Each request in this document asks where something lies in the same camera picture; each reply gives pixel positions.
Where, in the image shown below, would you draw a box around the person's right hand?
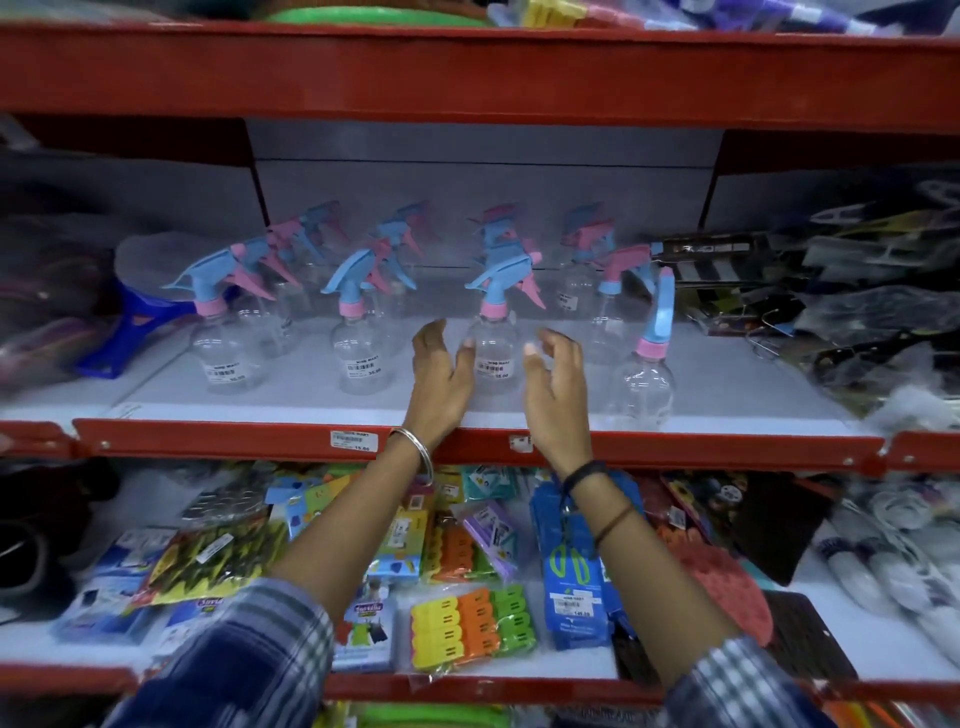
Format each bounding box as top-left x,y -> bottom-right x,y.
522,328 -> 595,477

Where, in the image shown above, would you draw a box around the person's left hand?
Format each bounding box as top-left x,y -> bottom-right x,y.
403,318 -> 478,453

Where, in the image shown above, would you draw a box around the person's left forearm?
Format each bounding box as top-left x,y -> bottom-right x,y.
268,433 -> 438,625

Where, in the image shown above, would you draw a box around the person's right forearm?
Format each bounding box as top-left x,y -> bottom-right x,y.
556,459 -> 742,690

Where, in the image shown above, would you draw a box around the silver bangle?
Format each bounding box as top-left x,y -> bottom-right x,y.
387,426 -> 435,486

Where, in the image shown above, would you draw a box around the group of clear spray bottles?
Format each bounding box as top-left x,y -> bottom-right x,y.
162,199 -> 678,432

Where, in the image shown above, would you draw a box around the black wristband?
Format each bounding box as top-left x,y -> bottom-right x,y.
559,459 -> 609,505

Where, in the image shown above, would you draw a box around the teal packet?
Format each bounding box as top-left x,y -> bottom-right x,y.
460,465 -> 520,504

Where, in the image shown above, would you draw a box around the purple peg pack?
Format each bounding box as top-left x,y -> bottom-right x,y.
456,498 -> 524,584

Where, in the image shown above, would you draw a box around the red shelf with white board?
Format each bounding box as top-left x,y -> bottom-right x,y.
0,315 -> 960,478

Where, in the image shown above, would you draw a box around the brown thread wristband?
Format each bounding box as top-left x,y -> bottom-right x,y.
593,502 -> 637,547

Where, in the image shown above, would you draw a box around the black white striped box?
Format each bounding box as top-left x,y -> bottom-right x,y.
651,232 -> 775,288

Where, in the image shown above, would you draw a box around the stack of blue packets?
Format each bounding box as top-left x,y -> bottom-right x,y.
528,471 -> 648,652

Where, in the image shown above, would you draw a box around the yellow orange green peg pack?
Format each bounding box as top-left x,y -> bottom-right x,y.
408,584 -> 539,674

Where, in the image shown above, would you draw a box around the red metal shelf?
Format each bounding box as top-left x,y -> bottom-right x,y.
0,19 -> 960,138

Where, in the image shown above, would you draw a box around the clear bag of metal clips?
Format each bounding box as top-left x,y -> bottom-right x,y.
178,465 -> 273,528

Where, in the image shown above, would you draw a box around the red round silicone mat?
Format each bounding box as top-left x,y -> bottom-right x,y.
657,523 -> 775,649

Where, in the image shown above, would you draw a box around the small blue clip packet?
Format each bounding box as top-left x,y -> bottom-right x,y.
332,598 -> 400,674

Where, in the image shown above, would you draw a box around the black card packet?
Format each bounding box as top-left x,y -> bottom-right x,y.
729,471 -> 835,588

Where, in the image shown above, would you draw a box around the yellow green hook packet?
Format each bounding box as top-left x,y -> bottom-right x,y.
133,516 -> 291,607

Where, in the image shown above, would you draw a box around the red shelf with packets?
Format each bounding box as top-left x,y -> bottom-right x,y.
0,465 -> 960,708

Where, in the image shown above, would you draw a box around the pile of packaged tools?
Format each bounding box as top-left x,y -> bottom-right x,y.
678,178 -> 960,438

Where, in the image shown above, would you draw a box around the green plastic item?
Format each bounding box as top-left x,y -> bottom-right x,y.
354,702 -> 513,728

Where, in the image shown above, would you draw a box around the plaid left shirt sleeve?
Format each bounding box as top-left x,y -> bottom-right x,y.
99,577 -> 336,728

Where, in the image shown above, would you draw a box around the plaid shirt sleeve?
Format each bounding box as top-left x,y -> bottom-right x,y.
99,577 -> 336,728
658,637 -> 840,728

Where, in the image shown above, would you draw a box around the plaid right shirt sleeve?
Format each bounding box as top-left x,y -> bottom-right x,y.
658,637 -> 840,728

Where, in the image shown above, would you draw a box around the black square mat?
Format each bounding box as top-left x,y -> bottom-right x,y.
763,591 -> 861,685

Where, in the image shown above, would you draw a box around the blue purple packaged items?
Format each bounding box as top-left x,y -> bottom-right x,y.
596,0 -> 905,39

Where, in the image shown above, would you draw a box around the pile of white packaged brushes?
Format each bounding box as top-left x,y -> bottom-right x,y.
812,478 -> 960,670

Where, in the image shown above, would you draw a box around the blue white sponge packet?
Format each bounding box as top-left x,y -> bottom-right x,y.
51,527 -> 179,648

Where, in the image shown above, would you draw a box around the pile of bagged colourful items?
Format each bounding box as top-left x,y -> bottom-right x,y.
0,213 -> 125,395

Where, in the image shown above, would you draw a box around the black bagged item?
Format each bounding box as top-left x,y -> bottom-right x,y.
0,457 -> 123,625

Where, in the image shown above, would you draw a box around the green plastic ring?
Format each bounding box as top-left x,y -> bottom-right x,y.
264,6 -> 490,30

